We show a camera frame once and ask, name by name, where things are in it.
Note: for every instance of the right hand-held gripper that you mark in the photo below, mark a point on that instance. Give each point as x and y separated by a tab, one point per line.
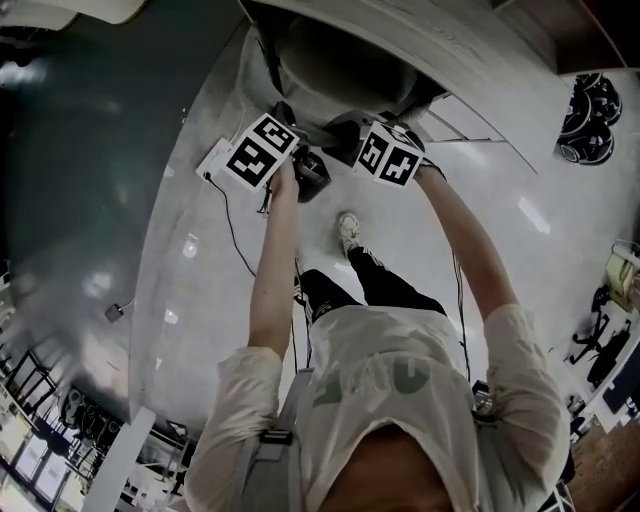
390	155

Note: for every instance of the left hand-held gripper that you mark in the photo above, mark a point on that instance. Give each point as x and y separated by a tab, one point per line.
250	155

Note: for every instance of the person's left forearm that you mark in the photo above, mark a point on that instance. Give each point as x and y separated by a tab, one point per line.
272	270

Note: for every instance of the person's right forearm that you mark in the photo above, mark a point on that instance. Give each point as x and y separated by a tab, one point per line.
470	240

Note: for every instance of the black office chair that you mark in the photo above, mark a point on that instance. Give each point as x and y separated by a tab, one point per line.
600	345

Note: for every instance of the white power strip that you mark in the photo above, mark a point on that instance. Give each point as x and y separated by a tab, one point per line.
215	160

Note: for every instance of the person's right white shoe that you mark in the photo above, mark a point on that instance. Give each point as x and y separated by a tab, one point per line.
349	231

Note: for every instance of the person's black trousers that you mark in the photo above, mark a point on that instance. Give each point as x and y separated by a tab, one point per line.
380	290

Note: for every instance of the pile of black backpacks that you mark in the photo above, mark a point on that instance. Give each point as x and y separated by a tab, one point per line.
590	120

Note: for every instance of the white round-cornered table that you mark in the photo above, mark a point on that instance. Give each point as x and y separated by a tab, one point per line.
110	7
35	10

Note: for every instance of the small grey phone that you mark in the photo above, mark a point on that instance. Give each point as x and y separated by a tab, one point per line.
114	313

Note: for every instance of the person's beige printed shirt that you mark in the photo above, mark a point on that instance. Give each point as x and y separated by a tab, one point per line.
400	400

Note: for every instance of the pale yellow box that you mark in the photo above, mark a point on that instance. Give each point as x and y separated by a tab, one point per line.
622	277

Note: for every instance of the heap of black gear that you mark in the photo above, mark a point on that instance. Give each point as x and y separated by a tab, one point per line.
90	415

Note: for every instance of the white flat panel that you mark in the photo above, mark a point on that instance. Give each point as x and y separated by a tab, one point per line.
125	460

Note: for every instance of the black metal frame rack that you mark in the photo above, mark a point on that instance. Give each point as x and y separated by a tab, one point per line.
25	382

